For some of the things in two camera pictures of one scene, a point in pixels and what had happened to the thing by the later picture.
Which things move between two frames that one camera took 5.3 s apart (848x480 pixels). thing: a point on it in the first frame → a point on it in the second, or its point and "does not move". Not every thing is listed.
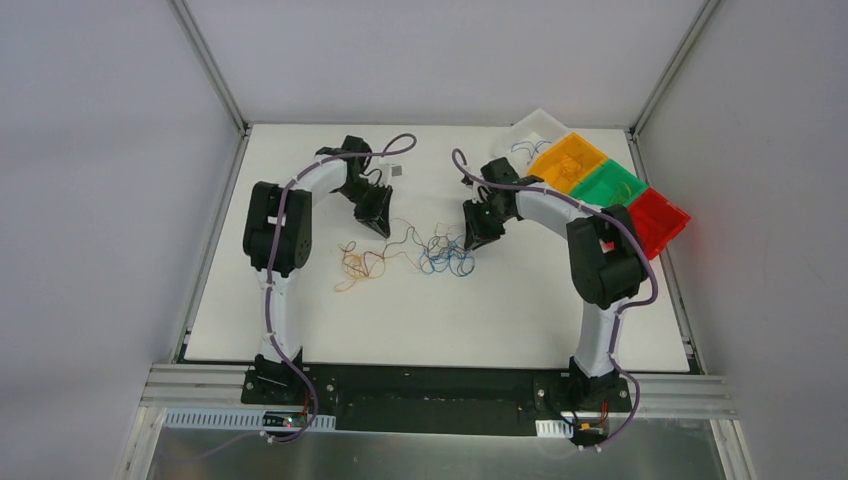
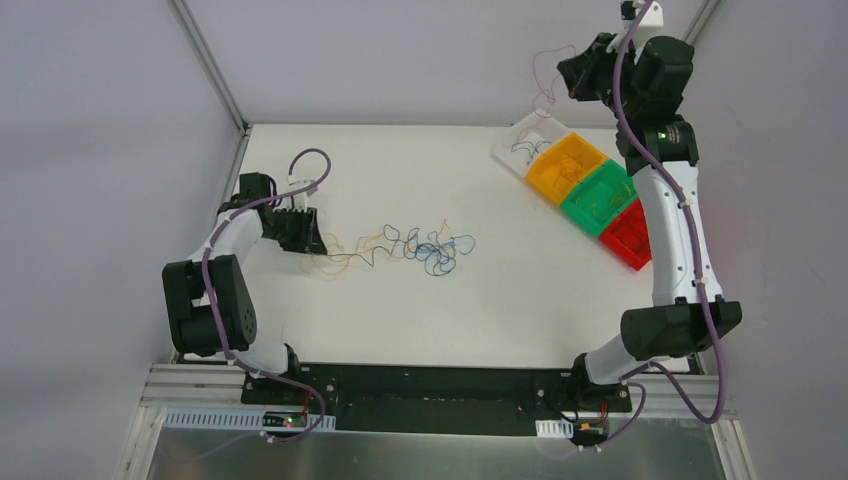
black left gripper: x=370 y=201 → x=291 y=225
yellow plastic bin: x=568 y=163 does not move
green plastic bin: x=610 y=184 does not move
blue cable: x=531 y=154 does not move
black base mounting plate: x=442 y=397 does not move
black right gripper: x=482 y=211 → x=589 y=72
